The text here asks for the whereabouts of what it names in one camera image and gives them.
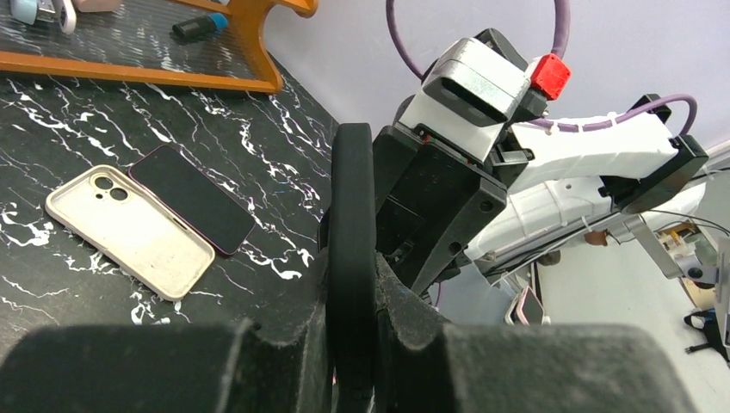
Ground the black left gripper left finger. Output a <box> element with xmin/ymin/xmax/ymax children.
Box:
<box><xmin>1</xmin><ymin>252</ymin><xmax>331</xmax><ymax>412</ymax></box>

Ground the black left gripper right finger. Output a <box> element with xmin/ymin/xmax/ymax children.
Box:
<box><xmin>374</xmin><ymin>257</ymin><xmax>696</xmax><ymax>412</ymax></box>

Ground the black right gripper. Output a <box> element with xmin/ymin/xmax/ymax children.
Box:
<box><xmin>373</xmin><ymin>126</ymin><xmax>507</xmax><ymax>293</ymax></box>

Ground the phone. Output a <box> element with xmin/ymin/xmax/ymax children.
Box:
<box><xmin>326</xmin><ymin>123</ymin><xmax>376</xmax><ymax>412</ymax></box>

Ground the purple edged smartphone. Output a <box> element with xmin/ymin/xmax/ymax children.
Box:
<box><xmin>128</xmin><ymin>145</ymin><xmax>255</xmax><ymax>256</ymax></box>

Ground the beige pink phone case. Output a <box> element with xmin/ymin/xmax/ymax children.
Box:
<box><xmin>45</xmin><ymin>164</ymin><xmax>216</xmax><ymax>301</ymax></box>

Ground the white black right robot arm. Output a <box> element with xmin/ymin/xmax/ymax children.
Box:
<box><xmin>373</xmin><ymin>93</ymin><xmax>708</xmax><ymax>292</ymax></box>

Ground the orange wooden shelf rack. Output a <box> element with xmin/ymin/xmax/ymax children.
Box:
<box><xmin>1</xmin><ymin>1</ymin><xmax>319</xmax><ymax>94</ymax></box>

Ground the black blue marker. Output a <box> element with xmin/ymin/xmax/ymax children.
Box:
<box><xmin>171</xmin><ymin>12</ymin><xmax>229</xmax><ymax>41</ymax></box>

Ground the light blue small stapler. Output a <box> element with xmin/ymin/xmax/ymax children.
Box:
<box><xmin>9</xmin><ymin>0</ymin><xmax>77</xmax><ymax>34</ymax></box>

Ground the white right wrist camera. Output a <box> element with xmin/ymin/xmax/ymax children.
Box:
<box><xmin>396</xmin><ymin>36</ymin><xmax>572</xmax><ymax>163</ymax></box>

